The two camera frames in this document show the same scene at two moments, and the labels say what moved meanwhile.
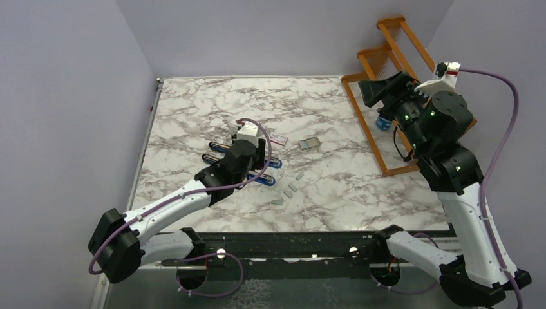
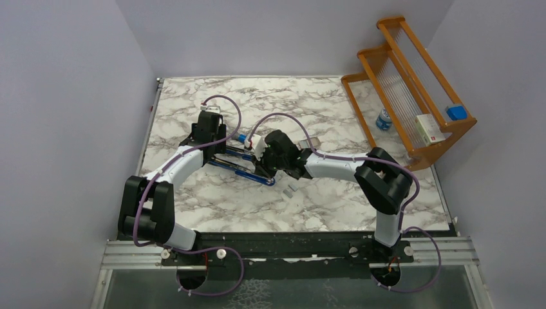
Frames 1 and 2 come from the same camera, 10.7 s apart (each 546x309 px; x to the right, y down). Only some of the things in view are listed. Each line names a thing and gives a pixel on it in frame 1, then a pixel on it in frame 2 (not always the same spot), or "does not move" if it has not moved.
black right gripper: [373, 93] → [260, 165]
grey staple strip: [293, 187] does not move
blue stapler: [266, 179] does not move
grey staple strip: [290, 195] does not move
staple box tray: [309, 143] does not move
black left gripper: [259, 156] → [221, 132]
